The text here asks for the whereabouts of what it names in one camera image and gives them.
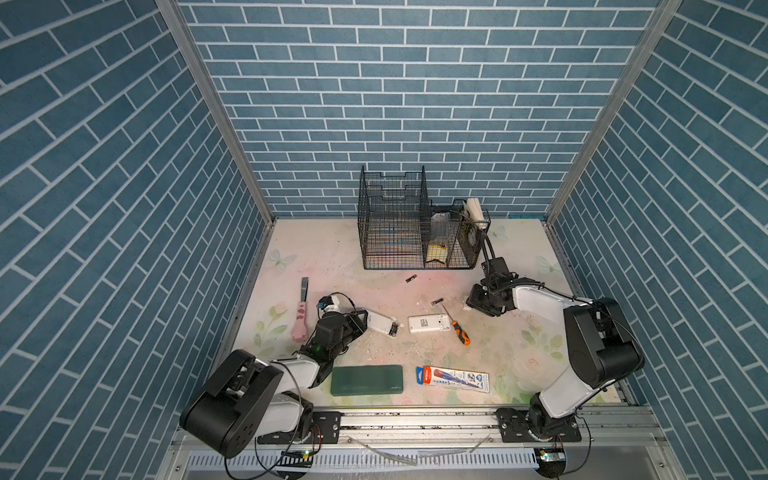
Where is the grey remote with teal buttons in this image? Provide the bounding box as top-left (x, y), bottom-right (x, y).
top-left (367, 310), bottom-right (400, 338)

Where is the orange black screwdriver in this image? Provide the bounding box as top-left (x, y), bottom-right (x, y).
top-left (442, 305), bottom-right (471, 346)

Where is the white remote control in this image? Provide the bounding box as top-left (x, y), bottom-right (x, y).
top-left (408, 314), bottom-right (452, 333)

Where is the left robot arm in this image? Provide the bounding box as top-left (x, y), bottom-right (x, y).
top-left (179, 308), bottom-right (369, 459)

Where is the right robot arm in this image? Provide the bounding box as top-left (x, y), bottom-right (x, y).
top-left (467, 257), bottom-right (645, 421)

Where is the dark green rectangular case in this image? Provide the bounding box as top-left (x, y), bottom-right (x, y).
top-left (330, 365), bottom-right (404, 397)

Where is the yellow item in basket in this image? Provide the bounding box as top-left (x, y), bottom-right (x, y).
top-left (425, 243), bottom-right (449, 265)

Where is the toothpaste box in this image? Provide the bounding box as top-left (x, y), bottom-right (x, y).
top-left (415, 366), bottom-right (490, 394)

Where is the white block in basket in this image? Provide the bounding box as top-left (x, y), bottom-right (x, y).
top-left (465, 198), bottom-right (488, 230)

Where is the pink handled scraper tool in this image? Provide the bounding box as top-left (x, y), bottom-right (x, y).
top-left (291, 277), bottom-right (309, 344)

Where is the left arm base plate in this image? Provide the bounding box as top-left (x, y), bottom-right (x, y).
top-left (257, 411), bottom-right (342, 445)

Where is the black wire mesh basket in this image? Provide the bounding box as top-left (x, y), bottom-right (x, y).
top-left (357, 168), bottom-right (492, 270)

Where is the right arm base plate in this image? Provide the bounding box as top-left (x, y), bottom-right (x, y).
top-left (495, 407), bottom-right (582, 443)

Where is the aluminium front rail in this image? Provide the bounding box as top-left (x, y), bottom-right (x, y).
top-left (170, 406), bottom-right (670, 451)

